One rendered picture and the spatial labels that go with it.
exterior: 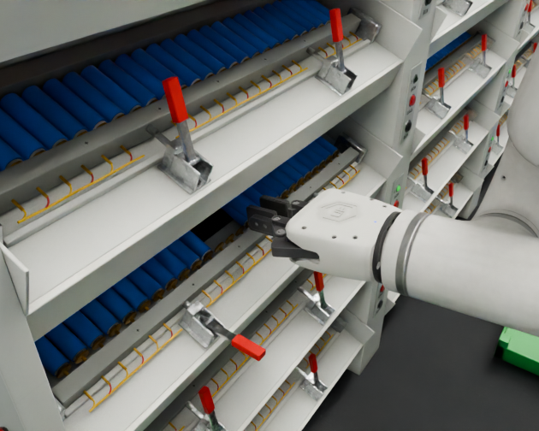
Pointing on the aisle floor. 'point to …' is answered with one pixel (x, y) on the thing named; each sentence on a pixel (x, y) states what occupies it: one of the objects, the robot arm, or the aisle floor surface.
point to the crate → (529, 352)
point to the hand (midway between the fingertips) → (269, 215)
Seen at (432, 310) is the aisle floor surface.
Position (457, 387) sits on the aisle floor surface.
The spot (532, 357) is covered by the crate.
